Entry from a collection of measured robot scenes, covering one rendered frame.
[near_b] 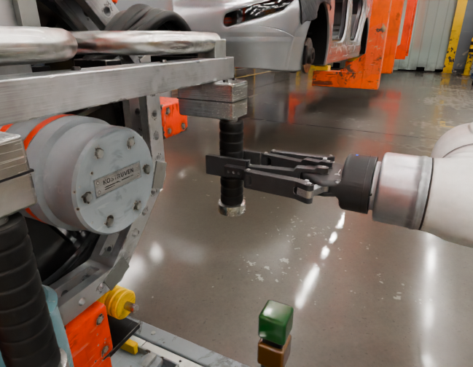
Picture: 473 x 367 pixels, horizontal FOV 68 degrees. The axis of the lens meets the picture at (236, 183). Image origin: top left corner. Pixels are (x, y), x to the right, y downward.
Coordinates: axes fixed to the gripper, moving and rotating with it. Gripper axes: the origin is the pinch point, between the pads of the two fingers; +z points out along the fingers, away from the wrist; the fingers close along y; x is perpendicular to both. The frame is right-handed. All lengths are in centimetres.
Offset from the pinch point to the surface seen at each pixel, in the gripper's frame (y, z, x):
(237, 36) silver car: 222, 108, 18
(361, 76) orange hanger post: 347, 28, -19
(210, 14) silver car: 218, 130, 34
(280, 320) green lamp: -10.1, -12.1, -17.0
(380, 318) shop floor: 74, -26, -83
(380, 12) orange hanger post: 347, 18, 40
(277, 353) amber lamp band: -10.7, -12.1, -22.4
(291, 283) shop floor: 79, 11, -83
